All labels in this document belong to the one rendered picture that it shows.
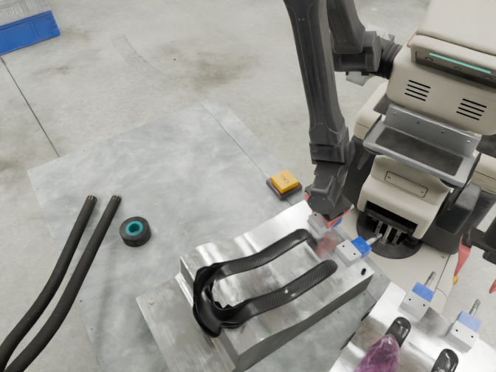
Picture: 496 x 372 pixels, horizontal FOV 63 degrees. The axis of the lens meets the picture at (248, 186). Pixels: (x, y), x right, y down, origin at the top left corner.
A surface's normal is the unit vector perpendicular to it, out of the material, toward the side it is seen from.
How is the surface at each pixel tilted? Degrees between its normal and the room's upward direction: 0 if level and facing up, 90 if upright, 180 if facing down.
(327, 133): 93
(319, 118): 93
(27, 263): 0
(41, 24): 90
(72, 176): 0
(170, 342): 0
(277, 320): 28
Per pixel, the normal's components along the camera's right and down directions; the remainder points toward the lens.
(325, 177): -0.26, -0.65
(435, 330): -0.01, -0.64
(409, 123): -0.57, 0.64
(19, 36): 0.61, 0.62
